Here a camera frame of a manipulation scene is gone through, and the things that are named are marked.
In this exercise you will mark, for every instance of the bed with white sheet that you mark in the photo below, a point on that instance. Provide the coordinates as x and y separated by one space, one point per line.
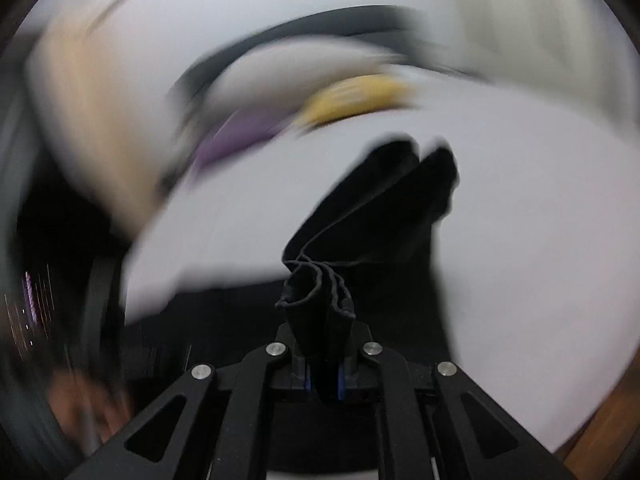
525 210

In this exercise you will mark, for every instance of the dark grey padded headboard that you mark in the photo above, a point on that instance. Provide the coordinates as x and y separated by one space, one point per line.
320 20

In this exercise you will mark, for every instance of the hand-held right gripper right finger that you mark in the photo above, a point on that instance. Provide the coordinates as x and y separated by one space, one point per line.
341 382

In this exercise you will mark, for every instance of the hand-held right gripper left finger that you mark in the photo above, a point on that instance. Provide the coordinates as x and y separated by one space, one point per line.
307 380

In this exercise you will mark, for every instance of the purple cushion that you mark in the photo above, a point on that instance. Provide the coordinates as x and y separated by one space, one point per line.
235 140

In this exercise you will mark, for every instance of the yellow cushion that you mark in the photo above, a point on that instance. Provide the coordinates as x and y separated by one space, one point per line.
350 97

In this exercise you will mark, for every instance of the black denim pants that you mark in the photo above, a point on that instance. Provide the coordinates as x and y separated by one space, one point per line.
380 210

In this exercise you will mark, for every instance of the large white pillow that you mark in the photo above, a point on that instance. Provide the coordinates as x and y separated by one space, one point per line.
290 70

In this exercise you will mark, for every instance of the person's left hand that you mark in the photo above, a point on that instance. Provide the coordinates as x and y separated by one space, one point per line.
85 400

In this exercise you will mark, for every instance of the beige curtain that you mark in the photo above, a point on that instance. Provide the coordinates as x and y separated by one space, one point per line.
85 100

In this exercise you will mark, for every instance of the white wardrobe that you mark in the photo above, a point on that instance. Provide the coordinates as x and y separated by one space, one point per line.
525 20

